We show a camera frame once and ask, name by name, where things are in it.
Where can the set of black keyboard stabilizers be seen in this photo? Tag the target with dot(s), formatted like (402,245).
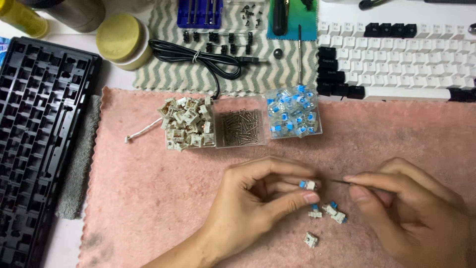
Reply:
(212,37)

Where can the teal cloth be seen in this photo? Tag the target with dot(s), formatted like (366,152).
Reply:
(301,22)

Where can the thin metal rod screwdriver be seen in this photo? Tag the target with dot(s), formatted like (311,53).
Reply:
(299,56)

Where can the black pen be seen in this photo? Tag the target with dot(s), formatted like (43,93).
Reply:
(370,3)

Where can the white and black keyboard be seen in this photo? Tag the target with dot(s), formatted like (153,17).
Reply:
(394,63)

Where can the heap of cream switch housings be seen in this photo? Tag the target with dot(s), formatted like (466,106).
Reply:
(187,123)

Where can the heap of metal springs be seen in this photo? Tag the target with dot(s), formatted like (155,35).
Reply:
(241,126)

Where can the heap of blue switch parts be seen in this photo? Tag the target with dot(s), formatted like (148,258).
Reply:
(292,110)

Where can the white switch stem blue cap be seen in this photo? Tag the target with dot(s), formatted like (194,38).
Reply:
(329,209)
(340,217)
(315,213)

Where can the group of small black screws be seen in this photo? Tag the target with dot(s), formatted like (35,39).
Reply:
(248,15)

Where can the pink fluffy cloth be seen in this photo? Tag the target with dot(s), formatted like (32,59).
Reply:
(148,186)

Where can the yellow bottle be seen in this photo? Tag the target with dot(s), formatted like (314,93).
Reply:
(22,16)

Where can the small black ball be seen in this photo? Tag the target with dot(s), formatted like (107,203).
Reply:
(278,53)

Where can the person's left hand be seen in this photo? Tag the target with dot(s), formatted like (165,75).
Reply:
(245,208)

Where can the white twist tie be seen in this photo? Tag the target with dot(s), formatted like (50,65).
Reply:
(196,56)

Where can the clear plastic box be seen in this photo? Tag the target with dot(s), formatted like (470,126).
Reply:
(240,102)
(212,143)
(318,126)

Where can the grey white chevron cloth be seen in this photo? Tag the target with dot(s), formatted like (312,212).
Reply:
(174,80)

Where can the black plastic keyboard tray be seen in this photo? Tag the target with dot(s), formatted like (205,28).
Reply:
(37,130)

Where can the blue screwdriver bit holder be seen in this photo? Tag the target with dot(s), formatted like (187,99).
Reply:
(182,16)

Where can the clear screw box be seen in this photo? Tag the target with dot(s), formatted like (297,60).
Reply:
(232,16)

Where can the person's right hand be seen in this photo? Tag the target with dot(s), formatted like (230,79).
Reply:
(420,223)

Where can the cream switch housing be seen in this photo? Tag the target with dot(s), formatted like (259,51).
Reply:
(310,240)

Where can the grey metal cylinder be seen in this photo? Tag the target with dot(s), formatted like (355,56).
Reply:
(74,13)

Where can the small black tool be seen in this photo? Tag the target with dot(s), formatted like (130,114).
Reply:
(307,3)

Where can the blue and white switch part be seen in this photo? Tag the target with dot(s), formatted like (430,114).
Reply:
(308,185)

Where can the round jar with yellow lid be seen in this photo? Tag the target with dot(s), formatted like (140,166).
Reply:
(119,39)

